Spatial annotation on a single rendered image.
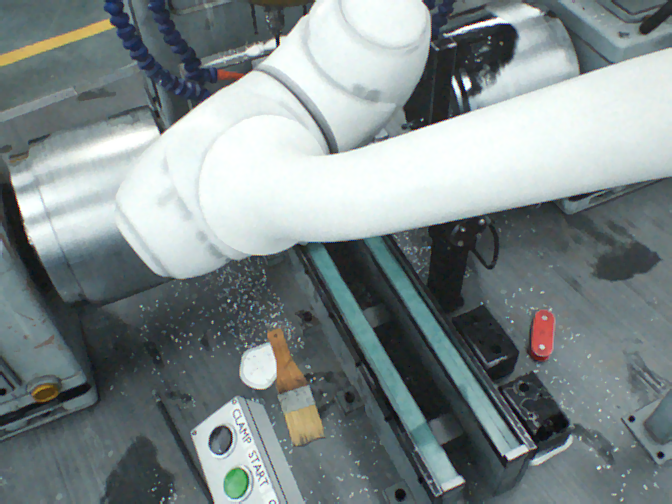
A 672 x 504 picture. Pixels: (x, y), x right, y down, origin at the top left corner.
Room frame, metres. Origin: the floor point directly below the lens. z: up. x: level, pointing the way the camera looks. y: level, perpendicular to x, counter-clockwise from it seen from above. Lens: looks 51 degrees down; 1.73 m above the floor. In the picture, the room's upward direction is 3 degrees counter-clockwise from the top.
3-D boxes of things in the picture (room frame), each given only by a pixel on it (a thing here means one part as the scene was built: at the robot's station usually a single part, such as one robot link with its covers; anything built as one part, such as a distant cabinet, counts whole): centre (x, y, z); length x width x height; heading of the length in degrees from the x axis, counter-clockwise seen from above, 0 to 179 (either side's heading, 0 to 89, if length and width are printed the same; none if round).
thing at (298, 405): (0.50, 0.08, 0.80); 0.21 x 0.05 x 0.01; 16
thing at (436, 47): (0.71, -0.15, 1.12); 0.04 x 0.03 x 0.26; 22
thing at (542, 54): (0.91, -0.28, 1.04); 0.41 x 0.25 x 0.25; 112
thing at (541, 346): (0.56, -0.32, 0.81); 0.09 x 0.03 x 0.02; 163
